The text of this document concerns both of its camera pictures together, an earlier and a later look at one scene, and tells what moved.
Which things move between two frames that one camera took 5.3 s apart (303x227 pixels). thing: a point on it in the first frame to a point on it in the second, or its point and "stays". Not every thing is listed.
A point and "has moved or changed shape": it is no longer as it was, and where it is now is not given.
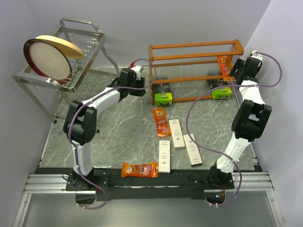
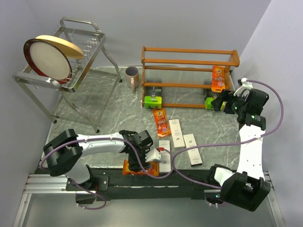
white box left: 164,157 stays
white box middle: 176,133 stays
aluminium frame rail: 44,184 stays
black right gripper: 238,64 to 226,96
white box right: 192,151 stays
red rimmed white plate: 48,60 stays
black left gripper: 139,92 to 134,165
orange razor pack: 160,117 stays
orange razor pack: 148,169 stays
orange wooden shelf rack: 191,68 has moved or changed shape
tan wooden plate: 69,49 stays
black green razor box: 163,96 to 153,99
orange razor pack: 226,64 to 218,78
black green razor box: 221,92 to 209,97
